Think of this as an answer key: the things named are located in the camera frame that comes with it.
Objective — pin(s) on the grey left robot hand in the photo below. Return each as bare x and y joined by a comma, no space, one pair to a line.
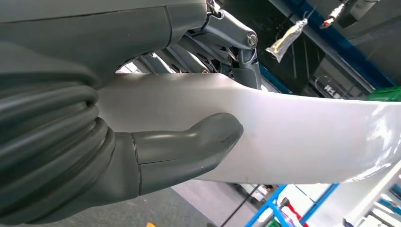
94,37

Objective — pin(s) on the blue metal shelf rack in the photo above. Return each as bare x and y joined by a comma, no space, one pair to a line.
344,50
266,205

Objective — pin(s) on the clear plastic bag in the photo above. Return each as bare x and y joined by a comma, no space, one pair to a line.
285,40

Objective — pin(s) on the clear acrylic sign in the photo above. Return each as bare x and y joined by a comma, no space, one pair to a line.
333,89

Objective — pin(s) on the red barrier belt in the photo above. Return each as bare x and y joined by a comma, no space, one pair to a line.
296,213

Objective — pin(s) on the green plastic crate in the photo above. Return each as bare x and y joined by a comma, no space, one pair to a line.
385,94

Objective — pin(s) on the white table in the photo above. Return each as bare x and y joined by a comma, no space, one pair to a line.
369,200

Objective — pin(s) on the black stanchion post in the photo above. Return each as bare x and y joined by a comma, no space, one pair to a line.
283,202

